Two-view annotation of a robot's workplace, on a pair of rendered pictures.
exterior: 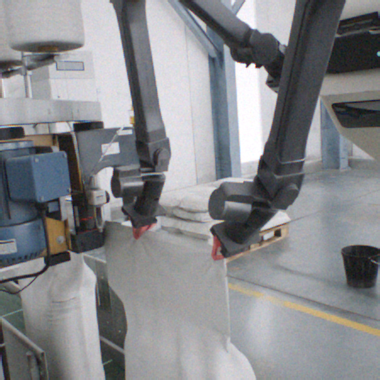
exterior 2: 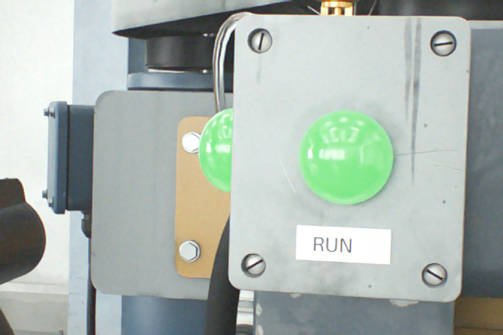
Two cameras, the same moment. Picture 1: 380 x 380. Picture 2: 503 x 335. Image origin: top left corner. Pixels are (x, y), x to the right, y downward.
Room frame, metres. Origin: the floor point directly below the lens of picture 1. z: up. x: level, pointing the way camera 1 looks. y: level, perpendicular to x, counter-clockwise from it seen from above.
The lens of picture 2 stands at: (1.63, -0.12, 1.30)
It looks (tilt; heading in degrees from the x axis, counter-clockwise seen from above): 3 degrees down; 142
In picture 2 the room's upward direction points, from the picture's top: 2 degrees clockwise
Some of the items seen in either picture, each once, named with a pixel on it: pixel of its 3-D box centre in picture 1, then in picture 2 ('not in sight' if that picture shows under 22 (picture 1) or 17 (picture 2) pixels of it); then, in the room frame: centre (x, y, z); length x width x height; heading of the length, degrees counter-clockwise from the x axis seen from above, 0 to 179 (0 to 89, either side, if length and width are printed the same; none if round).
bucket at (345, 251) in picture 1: (360, 266); not in sight; (3.17, -1.24, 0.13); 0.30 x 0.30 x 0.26
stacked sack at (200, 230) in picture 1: (217, 223); not in sight; (4.11, -0.22, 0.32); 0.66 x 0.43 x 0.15; 133
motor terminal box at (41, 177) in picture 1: (40, 181); (92, 170); (0.88, 0.30, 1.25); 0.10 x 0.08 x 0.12; 157
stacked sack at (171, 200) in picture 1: (187, 196); not in sight; (4.41, 0.06, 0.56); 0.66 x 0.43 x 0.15; 129
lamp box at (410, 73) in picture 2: not in sight; (351, 154); (1.38, 0.12, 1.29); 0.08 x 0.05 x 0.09; 42
